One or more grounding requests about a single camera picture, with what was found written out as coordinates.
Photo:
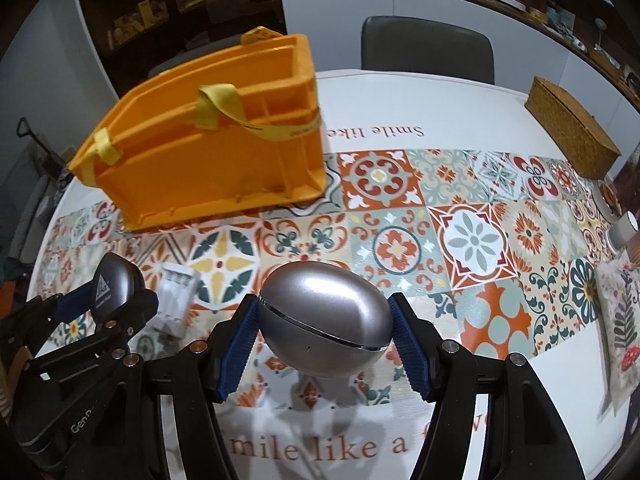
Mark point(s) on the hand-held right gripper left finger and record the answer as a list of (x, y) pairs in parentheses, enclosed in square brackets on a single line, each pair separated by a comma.
[(235, 355)]

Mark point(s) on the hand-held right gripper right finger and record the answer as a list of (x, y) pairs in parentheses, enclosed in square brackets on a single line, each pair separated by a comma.
[(415, 355)]

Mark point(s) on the grey chair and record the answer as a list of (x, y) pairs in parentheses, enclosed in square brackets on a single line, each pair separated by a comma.
[(425, 45)]

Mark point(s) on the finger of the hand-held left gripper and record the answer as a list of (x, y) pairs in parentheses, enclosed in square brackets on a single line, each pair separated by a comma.
[(75, 302), (137, 312)]

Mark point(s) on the woven box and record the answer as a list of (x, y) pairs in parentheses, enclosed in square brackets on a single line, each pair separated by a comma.
[(570, 125)]

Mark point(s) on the white battery charger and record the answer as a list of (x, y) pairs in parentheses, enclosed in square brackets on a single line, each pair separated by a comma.
[(175, 295)]

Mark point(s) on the white cup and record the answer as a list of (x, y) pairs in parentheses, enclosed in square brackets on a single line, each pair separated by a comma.
[(625, 230)]

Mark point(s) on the printed cushion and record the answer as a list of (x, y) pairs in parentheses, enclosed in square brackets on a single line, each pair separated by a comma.
[(622, 320)]

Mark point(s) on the pinkish silver egg-shaped case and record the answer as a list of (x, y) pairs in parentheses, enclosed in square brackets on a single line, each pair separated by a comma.
[(320, 315)]

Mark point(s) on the patterned plate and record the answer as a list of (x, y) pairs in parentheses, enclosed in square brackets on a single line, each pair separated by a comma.
[(607, 200)]

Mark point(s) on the grey silver egg-shaped case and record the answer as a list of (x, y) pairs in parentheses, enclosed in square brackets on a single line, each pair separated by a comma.
[(122, 280)]

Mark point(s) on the orange plastic bin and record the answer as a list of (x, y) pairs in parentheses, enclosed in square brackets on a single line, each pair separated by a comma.
[(200, 170)]

